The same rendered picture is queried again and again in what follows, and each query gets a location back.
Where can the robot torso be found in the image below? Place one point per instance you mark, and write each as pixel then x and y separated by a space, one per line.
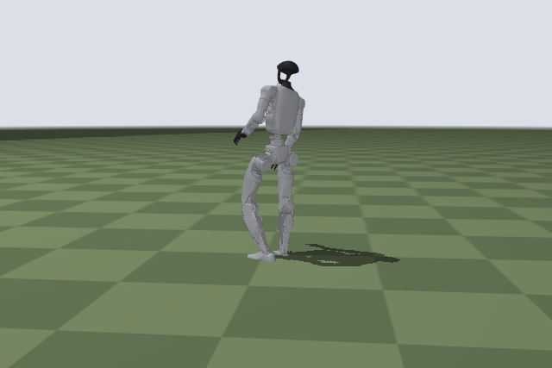
pixel 281 115

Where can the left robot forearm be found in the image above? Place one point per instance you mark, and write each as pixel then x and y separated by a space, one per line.
pixel 250 127

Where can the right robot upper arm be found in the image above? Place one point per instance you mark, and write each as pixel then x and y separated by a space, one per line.
pixel 298 124

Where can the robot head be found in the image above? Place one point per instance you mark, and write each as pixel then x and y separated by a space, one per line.
pixel 288 68

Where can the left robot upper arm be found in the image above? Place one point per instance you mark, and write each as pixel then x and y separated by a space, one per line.
pixel 266 93

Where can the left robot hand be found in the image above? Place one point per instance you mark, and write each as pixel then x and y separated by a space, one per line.
pixel 238 136

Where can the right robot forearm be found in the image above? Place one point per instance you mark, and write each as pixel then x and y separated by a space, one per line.
pixel 291 139

